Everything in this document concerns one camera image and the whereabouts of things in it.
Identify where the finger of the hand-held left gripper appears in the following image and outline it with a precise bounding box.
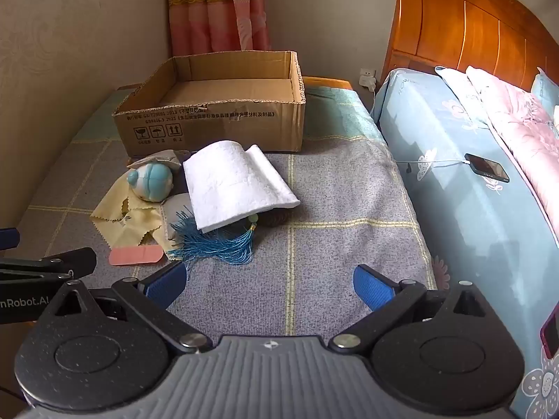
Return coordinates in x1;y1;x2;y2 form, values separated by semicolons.
0;228;21;252
0;247;97;286

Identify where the black smartphone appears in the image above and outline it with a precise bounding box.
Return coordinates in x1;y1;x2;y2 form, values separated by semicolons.
464;153;510;183

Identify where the beige cloth pouch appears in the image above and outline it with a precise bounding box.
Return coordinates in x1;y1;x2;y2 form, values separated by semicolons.
126;149;182;171

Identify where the maroon smartphone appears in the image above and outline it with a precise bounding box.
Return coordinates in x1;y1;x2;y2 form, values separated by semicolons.
540;310;559;359

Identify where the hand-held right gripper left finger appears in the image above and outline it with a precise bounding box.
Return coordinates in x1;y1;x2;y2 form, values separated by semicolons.
41;262;212;354

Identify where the cardboard box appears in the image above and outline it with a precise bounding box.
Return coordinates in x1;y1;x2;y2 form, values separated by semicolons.
112;50;306;158

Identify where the bed with blue floral sheet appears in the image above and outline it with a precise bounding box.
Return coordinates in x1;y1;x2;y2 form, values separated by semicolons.
371;67;559;419

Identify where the wooden bed headboard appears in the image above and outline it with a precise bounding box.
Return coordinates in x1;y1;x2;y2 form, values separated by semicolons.
381;0;559;92

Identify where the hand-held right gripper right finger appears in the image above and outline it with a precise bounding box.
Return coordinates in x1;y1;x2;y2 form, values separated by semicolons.
328;264;503;354

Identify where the wooden bench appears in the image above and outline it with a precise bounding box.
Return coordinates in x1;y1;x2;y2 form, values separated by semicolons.
303;77;354;93

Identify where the pale patterned sachet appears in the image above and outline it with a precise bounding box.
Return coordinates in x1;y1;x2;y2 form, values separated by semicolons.
162;194;195;249

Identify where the blue tassel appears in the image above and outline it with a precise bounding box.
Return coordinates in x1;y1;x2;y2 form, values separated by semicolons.
168;212;260;266

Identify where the pink patterned curtain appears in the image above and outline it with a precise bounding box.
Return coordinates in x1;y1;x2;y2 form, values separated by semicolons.
167;0;272;57

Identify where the blue pillow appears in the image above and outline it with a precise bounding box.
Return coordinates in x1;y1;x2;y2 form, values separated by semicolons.
530;67;559;105

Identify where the pink adhesive bandage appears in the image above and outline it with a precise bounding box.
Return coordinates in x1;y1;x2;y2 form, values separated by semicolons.
109;245;164;266

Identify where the white paper piece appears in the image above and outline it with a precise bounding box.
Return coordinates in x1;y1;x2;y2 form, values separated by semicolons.
182;140;301;233

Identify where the yellow lens cloth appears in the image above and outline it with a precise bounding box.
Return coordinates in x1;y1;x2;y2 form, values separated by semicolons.
91;178;151;228
124;205;175;249

